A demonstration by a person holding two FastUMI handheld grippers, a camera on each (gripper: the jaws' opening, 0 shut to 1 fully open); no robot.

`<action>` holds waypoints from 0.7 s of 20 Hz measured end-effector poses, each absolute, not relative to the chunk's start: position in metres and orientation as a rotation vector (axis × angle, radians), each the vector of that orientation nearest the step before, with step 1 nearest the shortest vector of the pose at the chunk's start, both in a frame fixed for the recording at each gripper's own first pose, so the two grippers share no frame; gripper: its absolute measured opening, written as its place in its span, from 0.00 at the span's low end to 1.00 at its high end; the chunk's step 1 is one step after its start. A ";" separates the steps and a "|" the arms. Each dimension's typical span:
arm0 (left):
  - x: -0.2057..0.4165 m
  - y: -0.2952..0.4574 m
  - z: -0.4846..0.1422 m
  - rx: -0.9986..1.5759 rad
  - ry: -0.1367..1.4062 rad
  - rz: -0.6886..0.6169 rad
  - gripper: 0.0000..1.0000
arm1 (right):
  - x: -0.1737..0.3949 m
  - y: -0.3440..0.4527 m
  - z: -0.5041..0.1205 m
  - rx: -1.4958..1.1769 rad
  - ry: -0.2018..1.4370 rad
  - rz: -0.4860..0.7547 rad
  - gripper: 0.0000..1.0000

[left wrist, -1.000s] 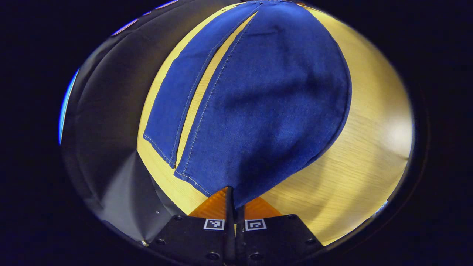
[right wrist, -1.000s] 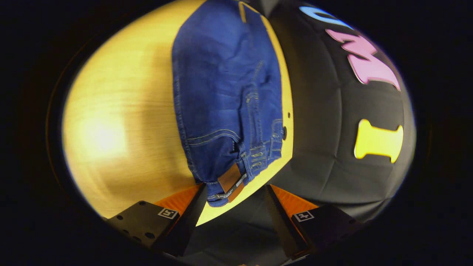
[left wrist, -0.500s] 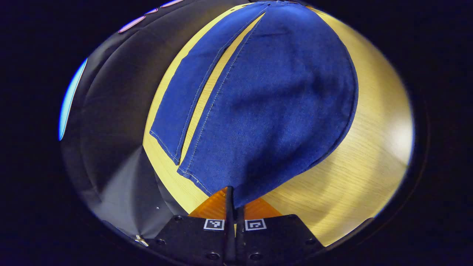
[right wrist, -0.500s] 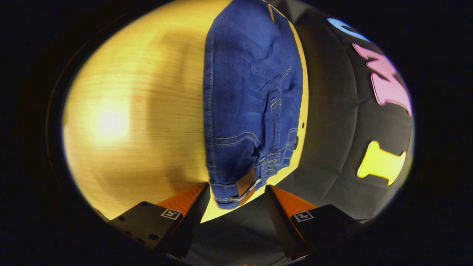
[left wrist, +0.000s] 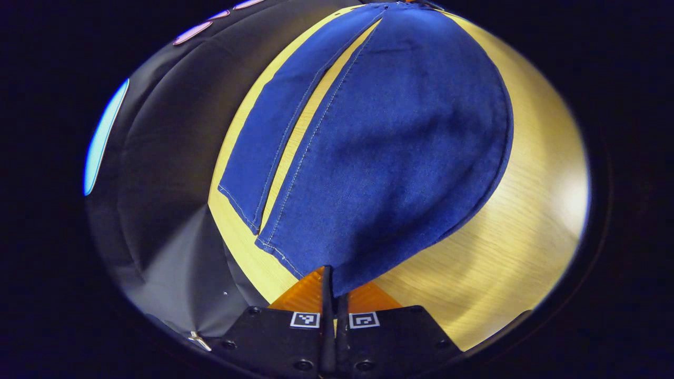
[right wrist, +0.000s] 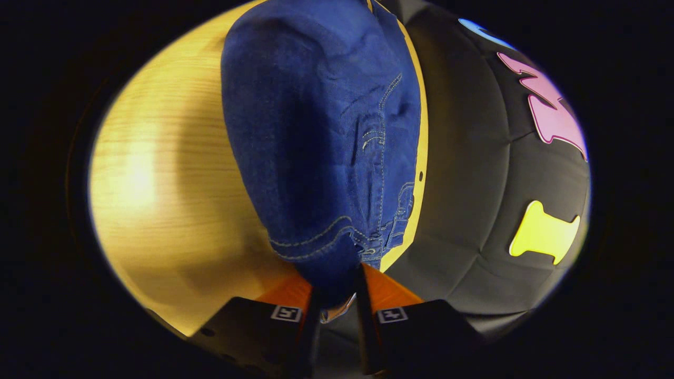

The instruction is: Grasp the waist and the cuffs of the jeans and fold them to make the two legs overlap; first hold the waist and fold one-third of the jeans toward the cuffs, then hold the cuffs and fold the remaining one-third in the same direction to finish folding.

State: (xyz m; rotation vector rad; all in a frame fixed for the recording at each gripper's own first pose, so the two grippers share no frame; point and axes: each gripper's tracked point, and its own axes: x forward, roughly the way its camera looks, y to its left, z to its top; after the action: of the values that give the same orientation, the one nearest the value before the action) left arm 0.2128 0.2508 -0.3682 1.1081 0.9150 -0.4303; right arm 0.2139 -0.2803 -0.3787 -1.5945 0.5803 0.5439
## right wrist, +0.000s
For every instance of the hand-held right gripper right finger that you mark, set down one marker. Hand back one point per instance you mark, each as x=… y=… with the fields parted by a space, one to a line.
x=368 y=326

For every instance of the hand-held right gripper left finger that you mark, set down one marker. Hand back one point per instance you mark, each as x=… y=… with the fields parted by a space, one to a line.
x=253 y=331

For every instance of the blue denim jeans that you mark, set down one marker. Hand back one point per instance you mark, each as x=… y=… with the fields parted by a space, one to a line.
x=310 y=131

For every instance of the black backdrop cloth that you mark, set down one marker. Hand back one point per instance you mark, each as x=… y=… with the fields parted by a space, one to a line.
x=463 y=184

